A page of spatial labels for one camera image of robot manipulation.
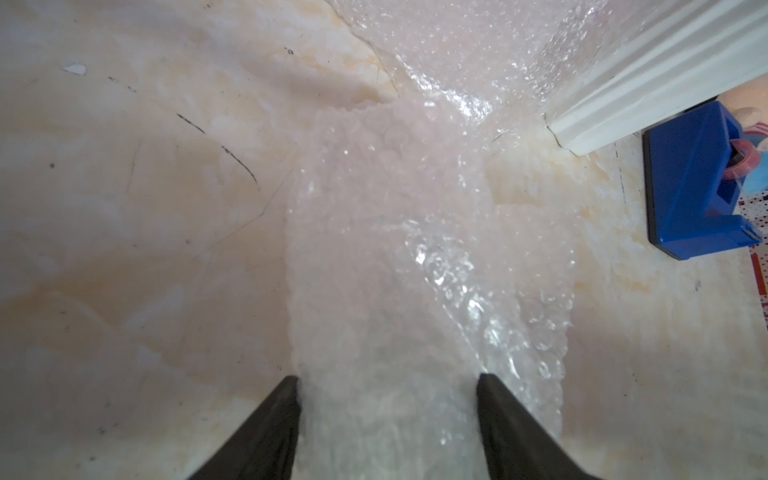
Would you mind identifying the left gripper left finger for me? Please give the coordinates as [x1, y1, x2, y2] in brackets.
[190, 375, 301, 480]

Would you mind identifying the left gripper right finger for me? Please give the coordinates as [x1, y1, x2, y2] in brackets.
[476, 373, 595, 480]

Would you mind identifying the bubble wrap pile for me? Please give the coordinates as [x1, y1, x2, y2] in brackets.
[326, 0, 607, 121]

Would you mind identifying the blue tape dispenser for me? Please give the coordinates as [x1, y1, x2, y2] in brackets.
[642, 101, 763, 261]

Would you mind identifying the tall white ribbed vase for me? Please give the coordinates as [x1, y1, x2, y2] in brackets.
[544, 1, 767, 155]

